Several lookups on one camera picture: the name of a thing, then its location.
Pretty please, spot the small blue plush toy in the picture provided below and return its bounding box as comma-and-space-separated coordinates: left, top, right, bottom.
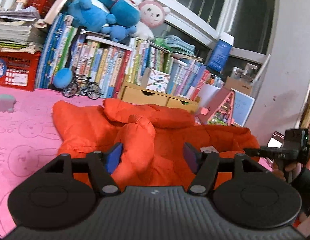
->
101, 14, 137, 43

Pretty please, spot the blue white cat plush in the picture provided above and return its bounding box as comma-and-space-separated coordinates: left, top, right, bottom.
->
95, 0, 141, 28

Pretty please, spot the cardboard box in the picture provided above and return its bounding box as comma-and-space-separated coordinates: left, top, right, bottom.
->
224, 76, 253, 95

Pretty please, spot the small glowing screen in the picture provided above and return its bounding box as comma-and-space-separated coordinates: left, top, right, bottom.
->
267, 131, 286, 148

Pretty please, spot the person's right forearm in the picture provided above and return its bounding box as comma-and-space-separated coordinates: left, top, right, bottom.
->
291, 167, 310, 217

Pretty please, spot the black model bicycle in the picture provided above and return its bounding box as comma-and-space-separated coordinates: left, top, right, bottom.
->
62, 67, 104, 100

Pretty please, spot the row of pastel books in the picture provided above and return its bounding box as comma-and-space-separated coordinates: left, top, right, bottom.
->
167, 59, 213, 100

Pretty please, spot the small grey toy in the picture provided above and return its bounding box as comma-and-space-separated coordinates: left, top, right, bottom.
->
0, 94, 17, 113

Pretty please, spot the leaning beige board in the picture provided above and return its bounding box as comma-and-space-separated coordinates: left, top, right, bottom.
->
43, 0, 77, 26

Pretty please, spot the stack of papers and magazines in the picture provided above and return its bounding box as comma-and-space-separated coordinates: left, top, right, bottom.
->
0, 6, 49, 54

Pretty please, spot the white framed board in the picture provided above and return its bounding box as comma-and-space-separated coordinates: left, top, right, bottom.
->
230, 89, 255, 127

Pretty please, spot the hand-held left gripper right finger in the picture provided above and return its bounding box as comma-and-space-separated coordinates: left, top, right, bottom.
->
183, 142, 268, 196

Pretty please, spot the row of tall blue books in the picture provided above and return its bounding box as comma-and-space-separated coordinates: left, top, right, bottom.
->
36, 14, 79, 89

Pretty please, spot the green plush toy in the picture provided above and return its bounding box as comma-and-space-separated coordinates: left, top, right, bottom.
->
153, 37, 170, 47

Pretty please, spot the white pencil-print box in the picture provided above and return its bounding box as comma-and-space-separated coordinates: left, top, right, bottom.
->
145, 67, 172, 93

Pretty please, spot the pink rabbit-print blanket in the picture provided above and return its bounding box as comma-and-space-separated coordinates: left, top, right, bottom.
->
0, 85, 273, 238

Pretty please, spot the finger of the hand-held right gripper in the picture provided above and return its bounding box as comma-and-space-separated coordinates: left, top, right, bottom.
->
244, 149, 267, 157

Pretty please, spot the triangular miniature house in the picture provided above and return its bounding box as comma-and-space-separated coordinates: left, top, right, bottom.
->
197, 89, 235, 126

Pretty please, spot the red plastic crate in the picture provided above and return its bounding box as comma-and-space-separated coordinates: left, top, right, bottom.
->
0, 51, 41, 92

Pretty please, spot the person's right hand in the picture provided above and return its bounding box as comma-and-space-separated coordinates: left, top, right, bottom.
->
273, 164, 299, 182

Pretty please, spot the white window frame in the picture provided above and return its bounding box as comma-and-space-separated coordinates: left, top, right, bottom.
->
0, 0, 278, 63

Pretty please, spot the white plastic stand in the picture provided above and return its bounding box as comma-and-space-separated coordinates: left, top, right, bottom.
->
232, 64, 258, 80

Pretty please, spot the wooden drawer organiser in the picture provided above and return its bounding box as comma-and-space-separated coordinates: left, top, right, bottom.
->
118, 81, 200, 114

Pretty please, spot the row of green yellow books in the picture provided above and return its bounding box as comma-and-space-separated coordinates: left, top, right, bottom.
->
126, 37, 175, 85

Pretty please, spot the white paper sheet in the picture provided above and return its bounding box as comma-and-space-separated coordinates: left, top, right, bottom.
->
195, 83, 220, 98

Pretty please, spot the pink white rabbit plush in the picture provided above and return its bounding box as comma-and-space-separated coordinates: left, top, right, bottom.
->
131, 0, 171, 40

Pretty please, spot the red plastic basket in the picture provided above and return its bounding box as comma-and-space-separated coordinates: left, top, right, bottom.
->
21, 0, 57, 18

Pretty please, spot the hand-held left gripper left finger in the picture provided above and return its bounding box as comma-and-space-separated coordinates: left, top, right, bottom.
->
45, 142, 123, 196

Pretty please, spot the stack of teal notebooks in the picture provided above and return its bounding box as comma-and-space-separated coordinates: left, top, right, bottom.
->
165, 35, 197, 55

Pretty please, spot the orange down jacket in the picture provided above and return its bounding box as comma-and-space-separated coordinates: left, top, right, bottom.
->
53, 98, 261, 193

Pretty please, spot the blue printed box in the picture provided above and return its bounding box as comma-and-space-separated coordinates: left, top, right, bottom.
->
207, 39, 234, 72

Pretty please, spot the round blue plush toy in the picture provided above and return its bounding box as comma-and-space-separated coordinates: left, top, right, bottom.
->
53, 68, 73, 89

